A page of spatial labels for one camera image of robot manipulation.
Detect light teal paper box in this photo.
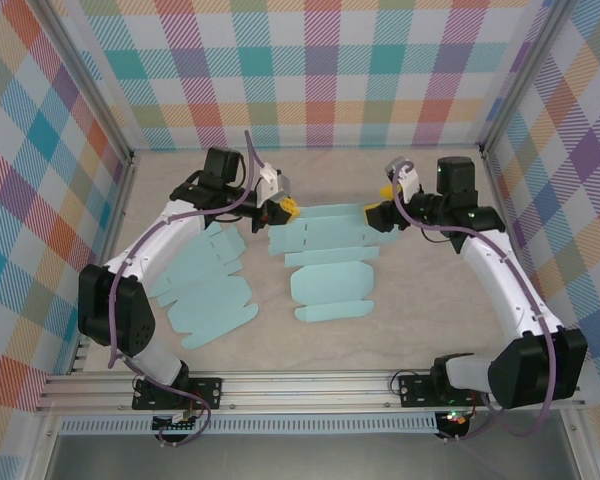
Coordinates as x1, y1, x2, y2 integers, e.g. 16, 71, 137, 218
147, 222, 260, 354
266, 202, 397, 325

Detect grey metal sheet panel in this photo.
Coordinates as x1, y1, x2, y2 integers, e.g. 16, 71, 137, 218
44, 432, 581, 480

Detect aluminium table side rail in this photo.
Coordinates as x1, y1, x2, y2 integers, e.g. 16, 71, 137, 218
479, 145, 556, 371
67, 152, 139, 376

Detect aluminium frame post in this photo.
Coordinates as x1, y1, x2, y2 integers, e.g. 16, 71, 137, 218
38, 0, 137, 166
479, 0, 574, 156

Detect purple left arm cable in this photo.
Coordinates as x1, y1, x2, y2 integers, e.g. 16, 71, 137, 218
107, 129, 276, 449

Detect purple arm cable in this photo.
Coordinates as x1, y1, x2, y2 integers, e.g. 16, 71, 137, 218
107, 129, 276, 449
387, 157, 556, 444

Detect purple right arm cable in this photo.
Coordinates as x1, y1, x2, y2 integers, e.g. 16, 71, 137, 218
387, 157, 556, 444

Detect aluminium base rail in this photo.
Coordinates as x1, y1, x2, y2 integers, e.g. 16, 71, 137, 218
33, 368, 587, 415

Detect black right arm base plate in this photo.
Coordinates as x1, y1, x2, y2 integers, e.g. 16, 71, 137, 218
397, 372, 491, 409

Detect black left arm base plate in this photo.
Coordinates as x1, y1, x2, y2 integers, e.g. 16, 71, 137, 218
132, 377, 225, 412

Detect slotted grey cable duct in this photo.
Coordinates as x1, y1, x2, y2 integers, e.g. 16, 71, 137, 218
58, 412, 440, 436

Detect aluminium lower frame bar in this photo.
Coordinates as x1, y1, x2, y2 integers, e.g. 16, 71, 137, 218
562, 409, 600, 480
19, 412, 64, 480

